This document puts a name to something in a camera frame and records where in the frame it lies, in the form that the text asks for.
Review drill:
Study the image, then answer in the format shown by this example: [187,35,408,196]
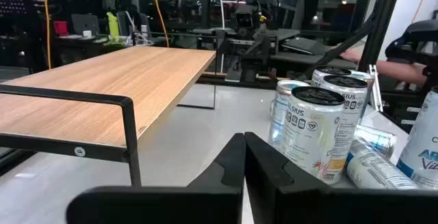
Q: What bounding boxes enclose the black chair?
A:
[384,18,438,66]

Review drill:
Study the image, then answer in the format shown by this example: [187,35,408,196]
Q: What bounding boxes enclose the white Celsius can pineapple print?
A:
[279,86,346,185]
[320,75,369,186]

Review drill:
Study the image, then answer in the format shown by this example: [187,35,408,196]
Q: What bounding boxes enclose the white cable bundle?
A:
[123,10,155,47]

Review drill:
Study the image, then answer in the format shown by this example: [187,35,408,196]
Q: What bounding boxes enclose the person's hand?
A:
[338,47,363,64]

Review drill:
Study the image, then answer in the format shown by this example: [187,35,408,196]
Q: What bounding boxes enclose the yellow cable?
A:
[40,0,53,70]
[151,0,170,49]

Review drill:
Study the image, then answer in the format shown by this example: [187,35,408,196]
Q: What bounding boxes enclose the wooden shelf black metal legs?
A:
[0,45,218,188]

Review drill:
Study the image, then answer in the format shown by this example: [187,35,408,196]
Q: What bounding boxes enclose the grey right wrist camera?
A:
[234,4,258,30]

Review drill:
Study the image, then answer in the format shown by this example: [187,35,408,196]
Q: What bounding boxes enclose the grey desk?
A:
[268,28,360,71]

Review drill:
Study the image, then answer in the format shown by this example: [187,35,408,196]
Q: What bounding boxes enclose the grey laptop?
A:
[70,13,101,36]

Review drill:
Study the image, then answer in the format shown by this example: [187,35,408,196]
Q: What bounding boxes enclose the green bottle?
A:
[106,11,120,40]

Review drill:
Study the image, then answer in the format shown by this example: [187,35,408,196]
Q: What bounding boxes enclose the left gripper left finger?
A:
[66,132,246,224]

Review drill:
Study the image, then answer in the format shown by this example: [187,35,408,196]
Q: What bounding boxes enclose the black flat pad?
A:
[280,37,329,56]

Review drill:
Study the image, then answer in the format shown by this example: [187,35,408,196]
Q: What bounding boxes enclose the person's forearm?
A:
[357,58,428,87]

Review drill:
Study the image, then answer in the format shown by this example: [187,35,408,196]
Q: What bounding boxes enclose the red object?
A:
[53,20,70,37]

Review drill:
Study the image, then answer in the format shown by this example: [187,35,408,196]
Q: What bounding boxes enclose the black aluminium table frame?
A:
[297,0,407,81]

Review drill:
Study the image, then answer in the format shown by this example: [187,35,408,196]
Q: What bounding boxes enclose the black desk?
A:
[51,34,172,67]

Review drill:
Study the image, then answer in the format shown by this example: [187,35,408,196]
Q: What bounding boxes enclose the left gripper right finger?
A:
[244,131,438,224]

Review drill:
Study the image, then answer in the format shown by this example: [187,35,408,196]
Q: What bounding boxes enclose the silver metal bracket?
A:
[368,64,385,112]

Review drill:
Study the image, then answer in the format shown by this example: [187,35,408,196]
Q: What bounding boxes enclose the white Celsius can blue palm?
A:
[344,136,420,190]
[396,86,438,191]

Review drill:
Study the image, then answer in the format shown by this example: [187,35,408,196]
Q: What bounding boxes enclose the white Celsius can red print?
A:
[310,65,352,88]

